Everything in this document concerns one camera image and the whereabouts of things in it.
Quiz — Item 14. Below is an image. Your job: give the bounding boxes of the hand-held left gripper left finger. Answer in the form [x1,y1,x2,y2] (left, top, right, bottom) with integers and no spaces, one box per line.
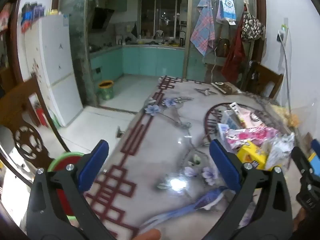
[26,139,112,240]

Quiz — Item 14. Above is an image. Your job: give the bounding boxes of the wooden door frame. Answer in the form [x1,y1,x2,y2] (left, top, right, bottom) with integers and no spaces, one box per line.
[5,0,27,85]

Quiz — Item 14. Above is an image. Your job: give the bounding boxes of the white cable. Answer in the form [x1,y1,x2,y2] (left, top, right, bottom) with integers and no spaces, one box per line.
[281,40,292,113]

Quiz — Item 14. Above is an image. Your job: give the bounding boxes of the wall charger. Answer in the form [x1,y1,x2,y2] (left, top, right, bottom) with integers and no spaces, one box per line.
[276,24,288,43]

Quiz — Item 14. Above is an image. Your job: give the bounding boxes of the teal kitchen cabinets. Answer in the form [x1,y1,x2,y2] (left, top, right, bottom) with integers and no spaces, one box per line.
[89,45,185,82]

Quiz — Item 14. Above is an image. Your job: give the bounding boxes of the pink box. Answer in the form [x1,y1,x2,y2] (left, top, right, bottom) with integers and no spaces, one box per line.
[229,102,265,128]

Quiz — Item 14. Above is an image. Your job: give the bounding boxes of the carved wooden chair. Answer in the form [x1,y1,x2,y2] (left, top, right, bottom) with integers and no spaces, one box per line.
[0,76,69,180]

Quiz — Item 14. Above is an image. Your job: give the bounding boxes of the white refrigerator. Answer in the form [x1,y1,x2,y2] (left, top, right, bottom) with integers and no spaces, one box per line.
[24,14,84,128]

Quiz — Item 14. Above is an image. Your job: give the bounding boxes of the yellow crinkled bag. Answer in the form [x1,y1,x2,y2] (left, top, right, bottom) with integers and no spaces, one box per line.
[271,105,300,128]

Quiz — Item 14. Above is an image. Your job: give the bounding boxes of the black range hood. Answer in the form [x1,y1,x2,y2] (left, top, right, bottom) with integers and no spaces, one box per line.
[87,6,115,33]

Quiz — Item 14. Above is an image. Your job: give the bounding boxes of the blue and red packages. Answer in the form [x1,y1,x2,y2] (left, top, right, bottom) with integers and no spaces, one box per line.
[21,1,63,30]

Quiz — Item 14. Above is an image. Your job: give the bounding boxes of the red hanging decoration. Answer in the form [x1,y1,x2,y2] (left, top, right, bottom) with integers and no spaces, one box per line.
[0,2,13,33]

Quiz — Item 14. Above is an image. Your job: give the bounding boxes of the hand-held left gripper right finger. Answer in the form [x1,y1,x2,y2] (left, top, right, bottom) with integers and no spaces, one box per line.
[200,139,293,240]

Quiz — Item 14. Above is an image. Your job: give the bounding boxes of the green bucket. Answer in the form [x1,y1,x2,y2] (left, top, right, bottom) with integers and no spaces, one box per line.
[97,80,115,101]

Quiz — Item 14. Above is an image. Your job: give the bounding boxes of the floral cloth bag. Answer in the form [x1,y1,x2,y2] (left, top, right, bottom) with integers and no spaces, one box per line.
[241,7,265,42]

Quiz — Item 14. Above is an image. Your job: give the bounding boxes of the kitchen window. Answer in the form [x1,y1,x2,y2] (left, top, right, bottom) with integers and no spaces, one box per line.
[139,0,183,39]

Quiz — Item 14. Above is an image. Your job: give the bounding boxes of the plaid towel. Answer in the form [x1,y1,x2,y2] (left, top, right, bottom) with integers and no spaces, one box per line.
[190,0,215,57]

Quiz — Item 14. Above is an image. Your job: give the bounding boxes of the brown leather bag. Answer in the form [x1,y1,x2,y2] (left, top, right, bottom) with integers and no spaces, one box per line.
[216,38,230,58]

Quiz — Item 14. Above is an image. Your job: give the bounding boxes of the orange-brown soft object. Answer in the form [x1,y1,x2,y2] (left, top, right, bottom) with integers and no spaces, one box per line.
[135,229,162,240]

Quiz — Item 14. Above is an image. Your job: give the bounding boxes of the blue white hanging bag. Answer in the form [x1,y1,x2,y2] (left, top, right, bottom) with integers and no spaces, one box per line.
[216,0,237,25]

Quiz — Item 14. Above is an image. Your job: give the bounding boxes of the yellow box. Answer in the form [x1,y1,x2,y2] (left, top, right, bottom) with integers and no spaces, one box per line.
[236,140,269,170]

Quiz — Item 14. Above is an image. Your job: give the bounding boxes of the brown flat object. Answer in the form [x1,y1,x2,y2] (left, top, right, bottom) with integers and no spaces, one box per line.
[211,81,240,94]

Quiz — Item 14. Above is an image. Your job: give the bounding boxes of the plain wooden chair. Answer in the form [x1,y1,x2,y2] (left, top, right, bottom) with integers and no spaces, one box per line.
[246,61,284,99]

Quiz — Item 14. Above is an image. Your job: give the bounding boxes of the red basin with green rim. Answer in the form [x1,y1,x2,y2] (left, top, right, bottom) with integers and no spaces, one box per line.
[47,152,87,222]

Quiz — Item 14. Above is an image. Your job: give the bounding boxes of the red apron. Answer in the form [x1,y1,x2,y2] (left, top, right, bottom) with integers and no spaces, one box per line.
[220,30,247,82]

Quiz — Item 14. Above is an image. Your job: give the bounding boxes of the white water heater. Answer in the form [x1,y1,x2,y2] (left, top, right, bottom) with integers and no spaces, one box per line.
[179,4,188,26]

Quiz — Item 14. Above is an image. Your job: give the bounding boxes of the red fire extinguisher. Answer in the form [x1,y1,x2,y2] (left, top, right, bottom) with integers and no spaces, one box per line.
[35,102,49,128]

